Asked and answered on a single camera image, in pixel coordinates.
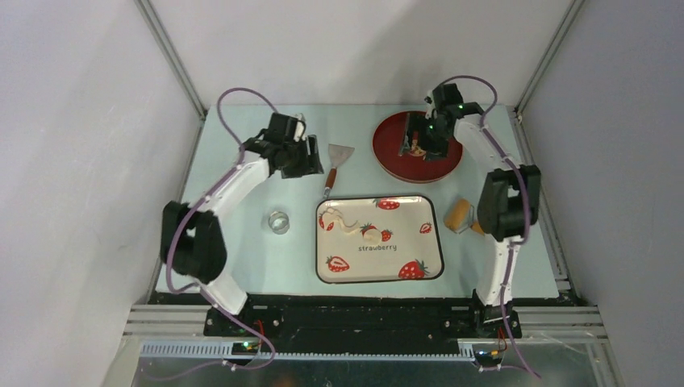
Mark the strawberry print rectangular tray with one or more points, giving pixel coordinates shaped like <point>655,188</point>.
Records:
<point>410,249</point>

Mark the wooden dough roller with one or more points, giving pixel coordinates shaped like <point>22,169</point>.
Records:
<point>461,218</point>

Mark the round cut dough wrapper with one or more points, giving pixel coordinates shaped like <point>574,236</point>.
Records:
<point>372,235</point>

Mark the round red lacquer tray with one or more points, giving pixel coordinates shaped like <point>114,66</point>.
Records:
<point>412,167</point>

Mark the metal scraper wooden handle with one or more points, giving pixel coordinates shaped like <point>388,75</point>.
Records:
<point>338,154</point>

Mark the white dough piece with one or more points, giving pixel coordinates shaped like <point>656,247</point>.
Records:
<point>331,219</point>

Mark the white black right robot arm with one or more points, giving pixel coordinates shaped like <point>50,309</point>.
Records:
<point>509,202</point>

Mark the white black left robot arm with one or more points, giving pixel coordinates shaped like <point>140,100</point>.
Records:
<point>192,242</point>

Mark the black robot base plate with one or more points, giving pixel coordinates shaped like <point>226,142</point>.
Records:
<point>332,325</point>

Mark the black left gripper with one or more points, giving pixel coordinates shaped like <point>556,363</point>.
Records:
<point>304,168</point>

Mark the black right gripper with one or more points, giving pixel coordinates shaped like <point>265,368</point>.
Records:
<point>414,123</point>

